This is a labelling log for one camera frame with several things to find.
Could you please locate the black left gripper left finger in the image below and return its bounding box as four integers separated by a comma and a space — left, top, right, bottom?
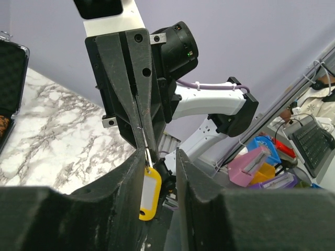
1, 149, 145, 250

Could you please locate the yellow key tag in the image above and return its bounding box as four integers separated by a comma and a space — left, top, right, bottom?
139, 167, 162, 221

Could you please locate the pink plastic bin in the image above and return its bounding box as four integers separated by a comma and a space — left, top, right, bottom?
227, 146, 270, 187

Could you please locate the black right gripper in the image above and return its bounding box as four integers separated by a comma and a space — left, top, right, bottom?
85, 28, 172, 159

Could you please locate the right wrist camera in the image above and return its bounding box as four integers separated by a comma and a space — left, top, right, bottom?
73, 0, 145, 37

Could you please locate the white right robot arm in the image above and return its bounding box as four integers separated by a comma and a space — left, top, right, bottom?
84, 17, 334, 250

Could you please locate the yellow plastic bin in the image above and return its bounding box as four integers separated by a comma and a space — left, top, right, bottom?
249, 163, 275, 185

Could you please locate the black poker chip case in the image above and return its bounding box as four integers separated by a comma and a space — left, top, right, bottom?
1, 31, 30, 150

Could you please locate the blue plastic bin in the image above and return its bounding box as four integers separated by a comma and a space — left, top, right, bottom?
247, 136, 282, 166

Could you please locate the black computer keyboard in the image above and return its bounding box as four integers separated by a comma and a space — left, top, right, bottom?
288, 115, 334, 178

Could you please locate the purple plastic bin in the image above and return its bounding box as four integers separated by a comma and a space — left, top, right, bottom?
249, 173, 298, 189

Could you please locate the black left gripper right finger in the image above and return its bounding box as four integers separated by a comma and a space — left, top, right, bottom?
176, 150, 334, 250

